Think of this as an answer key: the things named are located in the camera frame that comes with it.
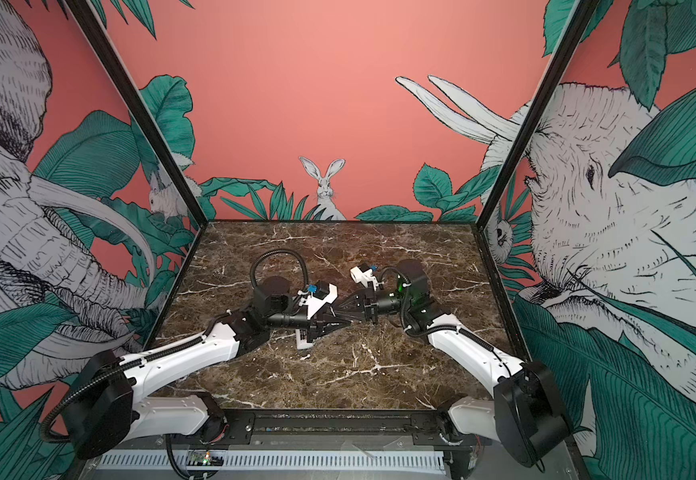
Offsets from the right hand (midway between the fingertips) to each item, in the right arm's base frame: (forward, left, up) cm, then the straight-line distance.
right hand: (336, 314), depth 65 cm
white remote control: (+4, +12, -26) cm, 29 cm away
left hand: (+2, -2, -5) cm, 6 cm away
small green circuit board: (-25, +32, -26) cm, 48 cm away
